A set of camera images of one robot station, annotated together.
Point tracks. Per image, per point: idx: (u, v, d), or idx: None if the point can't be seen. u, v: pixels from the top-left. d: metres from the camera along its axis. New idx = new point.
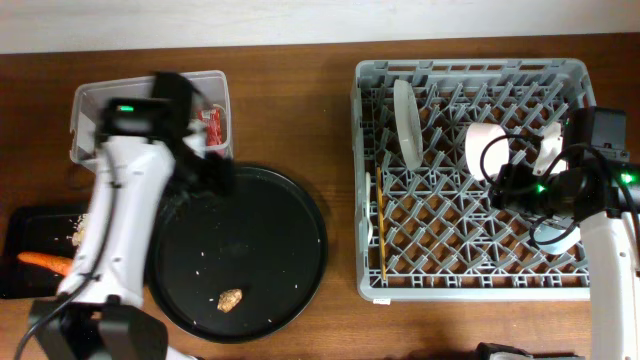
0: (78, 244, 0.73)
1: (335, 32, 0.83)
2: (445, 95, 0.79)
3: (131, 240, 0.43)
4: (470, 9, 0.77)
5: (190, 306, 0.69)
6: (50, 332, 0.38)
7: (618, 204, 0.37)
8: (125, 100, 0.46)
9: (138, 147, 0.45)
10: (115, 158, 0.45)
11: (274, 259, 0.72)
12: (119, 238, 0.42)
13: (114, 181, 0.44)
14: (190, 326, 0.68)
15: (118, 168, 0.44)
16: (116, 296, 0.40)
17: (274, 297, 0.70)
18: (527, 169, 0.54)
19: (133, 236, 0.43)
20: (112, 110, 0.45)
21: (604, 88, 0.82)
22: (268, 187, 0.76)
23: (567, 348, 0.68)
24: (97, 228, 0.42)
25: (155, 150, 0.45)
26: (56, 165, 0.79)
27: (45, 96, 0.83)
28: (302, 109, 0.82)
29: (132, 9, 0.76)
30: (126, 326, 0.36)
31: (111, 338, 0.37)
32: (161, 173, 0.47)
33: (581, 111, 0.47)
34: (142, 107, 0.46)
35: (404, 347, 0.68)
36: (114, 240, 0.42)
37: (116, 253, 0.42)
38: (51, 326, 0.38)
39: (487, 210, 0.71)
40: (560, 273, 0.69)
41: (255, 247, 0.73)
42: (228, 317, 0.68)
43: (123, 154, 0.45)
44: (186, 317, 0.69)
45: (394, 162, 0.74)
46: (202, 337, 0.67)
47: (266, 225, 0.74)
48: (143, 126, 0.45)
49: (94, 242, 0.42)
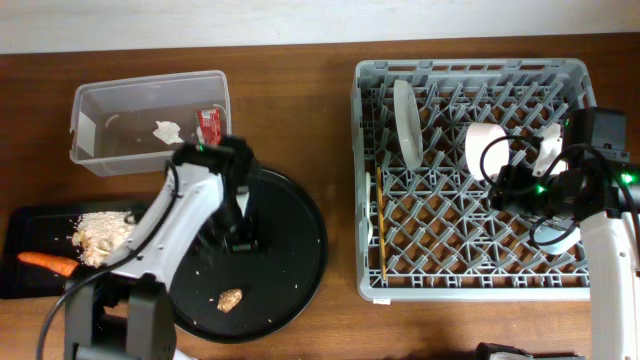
0: (78, 243, 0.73)
1: (335, 32, 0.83)
2: (445, 95, 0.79)
3: (177, 237, 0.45)
4: (470, 9, 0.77)
5: (189, 306, 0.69)
6: (81, 299, 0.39)
7: (619, 204, 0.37)
8: (195, 145, 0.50)
9: (202, 171, 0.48)
10: (183, 173, 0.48)
11: (274, 259, 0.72)
12: (169, 232, 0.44)
13: (175, 190, 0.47)
14: (190, 326, 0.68)
15: (178, 181, 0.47)
16: (150, 273, 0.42)
17: (274, 297, 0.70)
18: (527, 169, 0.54)
19: (180, 237, 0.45)
20: (190, 149, 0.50)
21: (604, 88, 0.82)
22: (268, 186, 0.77)
23: (568, 348, 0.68)
24: (151, 222, 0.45)
25: (214, 179, 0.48)
26: (57, 166, 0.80)
27: (46, 97, 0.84)
28: (302, 109, 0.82)
29: (131, 9, 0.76)
30: (156, 302, 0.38)
31: (136, 314, 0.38)
32: (210, 197, 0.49)
33: (580, 111, 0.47)
34: (208, 152, 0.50)
35: (404, 347, 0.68)
36: (163, 232, 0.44)
37: (161, 242, 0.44)
38: (85, 291, 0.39)
39: (487, 210, 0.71)
40: (560, 273, 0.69)
41: (256, 247, 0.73)
42: (228, 317, 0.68)
43: (192, 172, 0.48)
44: (186, 317, 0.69)
45: (394, 162, 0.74)
46: (202, 337, 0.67)
47: (266, 225, 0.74)
48: (208, 165, 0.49)
49: (146, 230, 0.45)
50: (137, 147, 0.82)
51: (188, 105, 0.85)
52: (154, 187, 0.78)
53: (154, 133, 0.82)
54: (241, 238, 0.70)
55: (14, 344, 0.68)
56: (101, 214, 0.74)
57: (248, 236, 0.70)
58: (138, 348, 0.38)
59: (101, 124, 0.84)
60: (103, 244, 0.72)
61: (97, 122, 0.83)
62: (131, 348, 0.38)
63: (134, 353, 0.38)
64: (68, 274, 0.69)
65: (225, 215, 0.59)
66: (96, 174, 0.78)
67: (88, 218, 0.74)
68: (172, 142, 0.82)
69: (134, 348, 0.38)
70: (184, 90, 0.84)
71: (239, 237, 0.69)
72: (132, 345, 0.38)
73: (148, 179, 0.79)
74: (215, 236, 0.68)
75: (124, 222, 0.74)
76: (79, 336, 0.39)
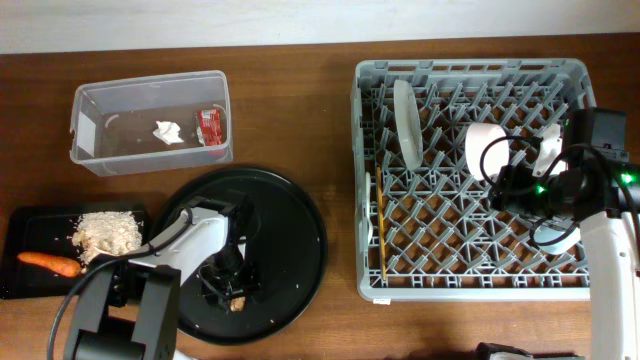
0: (78, 244, 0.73)
1: (335, 32, 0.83)
2: (445, 95, 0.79)
3: (190, 247, 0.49)
4: (470, 9, 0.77)
5: (192, 309, 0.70)
6: (97, 287, 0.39)
7: (618, 203, 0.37)
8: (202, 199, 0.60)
9: (212, 213, 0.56)
10: (198, 212, 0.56)
11: (274, 262, 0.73)
12: (184, 242, 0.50)
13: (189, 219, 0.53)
14: (193, 329, 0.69)
15: (191, 215, 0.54)
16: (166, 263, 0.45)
17: (274, 301, 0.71)
18: (526, 170, 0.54)
19: (192, 251, 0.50)
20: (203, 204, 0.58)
21: (604, 88, 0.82)
22: (267, 188, 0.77)
23: (568, 348, 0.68)
24: (167, 236, 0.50)
25: (222, 220, 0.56)
26: (57, 165, 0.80)
27: (46, 97, 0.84)
28: (301, 110, 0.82)
29: (131, 9, 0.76)
30: (168, 287, 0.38)
31: (148, 298, 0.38)
32: (214, 238, 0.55)
33: (580, 112, 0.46)
34: (206, 205, 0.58)
35: (404, 347, 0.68)
36: (178, 241, 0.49)
37: (176, 248, 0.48)
38: (102, 275, 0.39)
39: (487, 210, 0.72)
40: (560, 273, 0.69)
41: (256, 251, 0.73)
42: (230, 320, 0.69)
43: (203, 212, 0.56)
44: (189, 320, 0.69)
45: (394, 162, 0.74)
46: (205, 340, 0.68)
47: (266, 229, 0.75)
48: (215, 210, 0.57)
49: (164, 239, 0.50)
50: (137, 147, 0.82)
51: (189, 105, 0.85)
52: (154, 187, 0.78)
53: (154, 133, 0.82)
54: (245, 283, 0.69)
55: (14, 345, 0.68)
56: (101, 214, 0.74)
57: (250, 279, 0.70)
58: (145, 336, 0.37)
59: (101, 124, 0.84)
60: (103, 245, 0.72)
61: (97, 122, 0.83)
62: (138, 336, 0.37)
63: (140, 341, 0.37)
64: (69, 274, 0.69)
65: (227, 259, 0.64)
66: (97, 174, 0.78)
67: (88, 218, 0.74)
68: (173, 142, 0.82)
69: (141, 334, 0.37)
70: (184, 90, 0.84)
71: (241, 283, 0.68)
72: (140, 330, 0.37)
73: (147, 179, 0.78)
74: (218, 280, 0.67)
75: (124, 222, 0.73)
76: (87, 321, 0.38)
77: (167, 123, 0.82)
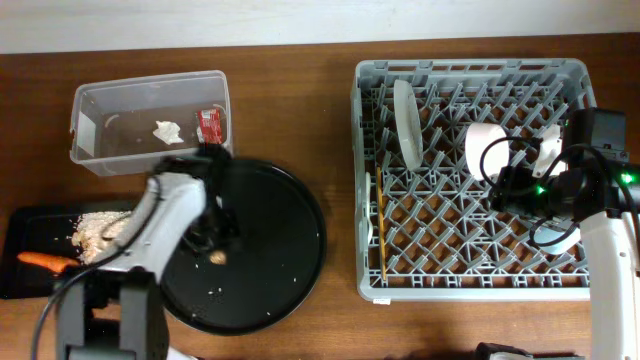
0: (78, 244, 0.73)
1: (334, 32, 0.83)
2: (445, 95, 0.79)
3: (163, 236, 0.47)
4: (470, 9, 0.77)
5: (189, 298, 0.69)
6: (72, 299, 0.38)
7: (618, 203, 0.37)
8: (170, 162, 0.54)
9: (182, 179, 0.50)
10: (168, 185, 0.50)
11: (274, 252, 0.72)
12: (156, 229, 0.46)
13: (159, 195, 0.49)
14: (190, 318, 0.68)
15: (160, 188, 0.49)
16: (140, 265, 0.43)
17: (273, 292, 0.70)
18: (526, 170, 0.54)
19: (165, 240, 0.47)
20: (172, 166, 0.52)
21: (604, 88, 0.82)
22: (267, 181, 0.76)
23: (568, 348, 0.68)
24: (138, 223, 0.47)
25: (196, 185, 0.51)
26: (57, 165, 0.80)
27: (47, 97, 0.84)
28: (301, 109, 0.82)
29: (131, 9, 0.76)
30: (148, 290, 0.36)
31: (128, 308, 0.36)
32: (187, 212, 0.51)
33: (579, 112, 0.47)
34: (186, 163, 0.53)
35: (404, 347, 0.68)
36: (150, 230, 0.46)
37: (148, 240, 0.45)
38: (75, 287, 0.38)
39: (487, 210, 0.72)
40: (560, 273, 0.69)
41: (256, 238, 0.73)
42: (228, 311, 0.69)
43: (175, 183, 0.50)
44: (186, 309, 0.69)
45: (394, 162, 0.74)
46: (201, 329, 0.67)
47: (266, 217, 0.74)
48: (186, 174, 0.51)
49: (134, 230, 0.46)
50: (137, 147, 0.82)
51: (189, 105, 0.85)
52: None
53: (154, 133, 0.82)
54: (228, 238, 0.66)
55: (15, 345, 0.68)
56: (101, 214, 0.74)
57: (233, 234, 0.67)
58: (132, 343, 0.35)
59: (101, 124, 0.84)
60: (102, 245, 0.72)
61: (97, 122, 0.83)
62: (125, 343, 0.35)
63: (128, 349, 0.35)
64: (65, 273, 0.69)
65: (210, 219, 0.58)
66: (97, 174, 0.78)
67: (88, 218, 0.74)
68: (173, 142, 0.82)
69: (129, 345, 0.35)
70: (184, 90, 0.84)
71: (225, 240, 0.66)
72: (126, 340, 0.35)
73: None
74: (199, 238, 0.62)
75: None
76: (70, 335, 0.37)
77: (167, 123, 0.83)
